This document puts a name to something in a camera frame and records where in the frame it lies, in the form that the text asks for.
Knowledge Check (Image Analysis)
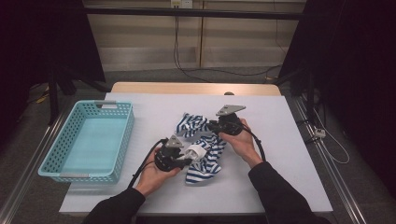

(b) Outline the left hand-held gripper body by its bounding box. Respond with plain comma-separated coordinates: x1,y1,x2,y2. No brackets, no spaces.
154,134,188,173

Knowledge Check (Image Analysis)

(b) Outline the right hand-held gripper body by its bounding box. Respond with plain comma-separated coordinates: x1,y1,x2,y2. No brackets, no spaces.
216,104,247,136

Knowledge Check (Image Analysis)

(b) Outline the blue white striped baby romper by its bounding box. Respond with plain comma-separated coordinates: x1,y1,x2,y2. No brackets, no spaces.
176,112,227,185

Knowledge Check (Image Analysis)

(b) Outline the light blue plastic basket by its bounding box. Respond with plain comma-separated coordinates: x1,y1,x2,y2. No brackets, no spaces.
37,99,135,185

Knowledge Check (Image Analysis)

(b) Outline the person's left hand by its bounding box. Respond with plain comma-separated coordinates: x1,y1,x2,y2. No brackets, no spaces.
134,155,182,198

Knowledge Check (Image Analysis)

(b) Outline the person's right hand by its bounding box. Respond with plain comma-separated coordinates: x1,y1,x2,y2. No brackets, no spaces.
219,118,264,169

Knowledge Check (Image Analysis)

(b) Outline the black metal stand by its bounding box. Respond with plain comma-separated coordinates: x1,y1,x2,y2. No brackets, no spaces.
274,66,316,126
46,66,110,126

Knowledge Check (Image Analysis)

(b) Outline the black curtain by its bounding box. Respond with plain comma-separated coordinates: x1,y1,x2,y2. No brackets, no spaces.
278,0,396,190
0,0,106,150

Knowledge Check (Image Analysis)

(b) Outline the left hand-held gripper black cable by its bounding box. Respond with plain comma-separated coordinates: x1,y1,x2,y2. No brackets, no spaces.
127,138,168,189

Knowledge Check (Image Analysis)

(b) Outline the hand-held gripper black cable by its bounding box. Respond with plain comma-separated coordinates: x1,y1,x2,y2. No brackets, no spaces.
127,138,168,189
239,122,267,162

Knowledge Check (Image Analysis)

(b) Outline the right hand-held gripper black cable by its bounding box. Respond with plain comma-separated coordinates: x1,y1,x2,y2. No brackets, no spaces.
239,122,267,162

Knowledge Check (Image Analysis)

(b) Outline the black power cable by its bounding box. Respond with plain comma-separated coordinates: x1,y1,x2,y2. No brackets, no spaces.
173,7,283,84

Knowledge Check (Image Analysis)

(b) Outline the thin black cable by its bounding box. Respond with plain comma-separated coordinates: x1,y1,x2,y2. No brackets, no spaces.
273,0,291,56

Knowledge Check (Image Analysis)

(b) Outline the white cable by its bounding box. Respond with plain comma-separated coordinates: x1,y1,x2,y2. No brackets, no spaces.
312,106,351,165

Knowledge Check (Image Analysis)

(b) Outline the metal floor rail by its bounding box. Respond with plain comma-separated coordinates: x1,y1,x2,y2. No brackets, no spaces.
290,94,369,224
0,105,75,224

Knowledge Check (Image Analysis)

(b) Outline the white wall socket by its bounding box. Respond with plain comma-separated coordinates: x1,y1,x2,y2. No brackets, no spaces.
170,0,194,9

